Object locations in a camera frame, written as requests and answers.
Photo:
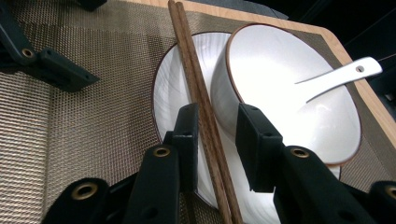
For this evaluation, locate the brown wooden chopstick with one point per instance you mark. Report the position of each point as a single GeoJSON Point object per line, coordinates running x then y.
{"type": "Point", "coordinates": [182, 59]}
{"type": "Point", "coordinates": [193, 59]}

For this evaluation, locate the white plate with brown rim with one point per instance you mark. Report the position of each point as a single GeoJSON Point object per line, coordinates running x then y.
{"type": "Point", "coordinates": [174, 87]}

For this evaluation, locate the brown woven placemat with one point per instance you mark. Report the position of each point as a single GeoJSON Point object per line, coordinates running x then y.
{"type": "Point", "coordinates": [93, 124]}

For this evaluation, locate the white ceramic spoon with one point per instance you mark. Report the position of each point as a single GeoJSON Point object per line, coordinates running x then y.
{"type": "Point", "coordinates": [342, 76]}

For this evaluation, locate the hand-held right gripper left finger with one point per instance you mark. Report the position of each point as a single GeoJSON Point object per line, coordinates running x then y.
{"type": "Point", "coordinates": [188, 149]}

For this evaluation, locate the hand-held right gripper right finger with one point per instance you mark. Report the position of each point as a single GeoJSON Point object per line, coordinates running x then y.
{"type": "Point", "coordinates": [258, 152]}

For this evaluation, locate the white bowl with brown rim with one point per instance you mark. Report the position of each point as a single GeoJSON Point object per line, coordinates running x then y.
{"type": "Point", "coordinates": [274, 77]}

